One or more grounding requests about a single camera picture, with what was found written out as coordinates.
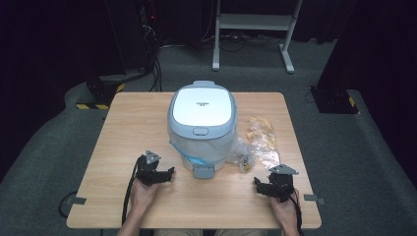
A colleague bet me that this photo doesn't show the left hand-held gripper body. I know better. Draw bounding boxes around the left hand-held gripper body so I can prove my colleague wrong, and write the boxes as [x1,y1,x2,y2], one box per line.
[136,149,165,187]

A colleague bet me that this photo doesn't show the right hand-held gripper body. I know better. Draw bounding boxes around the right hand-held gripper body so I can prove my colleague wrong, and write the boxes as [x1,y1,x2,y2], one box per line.
[268,163,299,202]

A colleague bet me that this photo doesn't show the small clear wrapper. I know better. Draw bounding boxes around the small clear wrapper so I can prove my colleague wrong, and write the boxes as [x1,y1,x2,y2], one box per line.
[225,137,258,174]

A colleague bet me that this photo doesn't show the clear yellow plastic bag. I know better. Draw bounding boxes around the clear yellow plastic bag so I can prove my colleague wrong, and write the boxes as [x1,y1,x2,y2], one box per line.
[245,116,283,171]

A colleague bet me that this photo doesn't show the clear trash bag liner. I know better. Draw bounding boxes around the clear trash bag liner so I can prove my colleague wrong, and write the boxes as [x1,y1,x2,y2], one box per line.
[168,129,238,167]

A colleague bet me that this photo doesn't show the white pedal trash can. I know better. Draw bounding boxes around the white pedal trash can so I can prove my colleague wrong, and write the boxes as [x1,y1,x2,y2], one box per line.
[166,80,239,181]

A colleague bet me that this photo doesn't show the person's right hand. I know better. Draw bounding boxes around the person's right hand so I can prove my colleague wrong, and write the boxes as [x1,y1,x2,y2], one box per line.
[268,196,300,227]

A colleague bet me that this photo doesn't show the person's left hand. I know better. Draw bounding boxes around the person's left hand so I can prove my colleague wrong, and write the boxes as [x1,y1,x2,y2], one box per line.
[130,180,161,212]

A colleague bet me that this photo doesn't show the grey tape piece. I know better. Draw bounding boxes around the grey tape piece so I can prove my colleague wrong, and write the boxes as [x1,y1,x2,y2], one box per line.
[303,193,326,207]

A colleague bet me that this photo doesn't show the person's legs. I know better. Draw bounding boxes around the person's legs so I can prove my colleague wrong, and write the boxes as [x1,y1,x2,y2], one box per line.
[153,228,268,236]

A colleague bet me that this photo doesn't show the black stand base striped tape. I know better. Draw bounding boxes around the black stand base striped tape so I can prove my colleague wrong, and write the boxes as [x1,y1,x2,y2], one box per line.
[76,73,127,111]

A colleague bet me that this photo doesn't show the black equipment rack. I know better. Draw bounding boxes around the black equipment rack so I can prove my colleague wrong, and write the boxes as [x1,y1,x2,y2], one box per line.
[137,0,160,73]

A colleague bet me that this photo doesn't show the dark curtain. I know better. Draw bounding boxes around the dark curtain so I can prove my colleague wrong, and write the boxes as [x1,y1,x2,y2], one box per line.
[0,0,127,178]
[316,0,417,180]

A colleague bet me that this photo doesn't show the white metal stand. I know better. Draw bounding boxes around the white metal stand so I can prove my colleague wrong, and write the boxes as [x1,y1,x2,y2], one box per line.
[211,0,305,75]

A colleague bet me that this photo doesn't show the left hand-held gripper black cable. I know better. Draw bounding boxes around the left hand-held gripper black cable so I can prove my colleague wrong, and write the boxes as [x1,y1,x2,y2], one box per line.
[121,156,146,226]

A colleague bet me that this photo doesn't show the hand-held gripper black cable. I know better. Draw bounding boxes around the hand-held gripper black cable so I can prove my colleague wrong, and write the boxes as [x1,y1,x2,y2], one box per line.
[121,156,146,226]
[289,189,305,236]

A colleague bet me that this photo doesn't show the right hand-held gripper black cable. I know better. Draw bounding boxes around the right hand-held gripper black cable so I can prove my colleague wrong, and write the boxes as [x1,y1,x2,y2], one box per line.
[289,189,305,236]

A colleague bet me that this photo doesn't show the black cable loop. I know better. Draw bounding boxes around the black cable loop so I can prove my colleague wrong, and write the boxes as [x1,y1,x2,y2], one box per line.
[58,191,79,219]

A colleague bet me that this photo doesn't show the black floor cables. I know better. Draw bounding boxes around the black floor cables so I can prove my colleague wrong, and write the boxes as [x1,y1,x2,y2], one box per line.
[149,55,163,93]

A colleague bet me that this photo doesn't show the cables under white stand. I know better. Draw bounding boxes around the cables under white stand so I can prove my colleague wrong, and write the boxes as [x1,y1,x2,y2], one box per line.
[200,30,283,53]

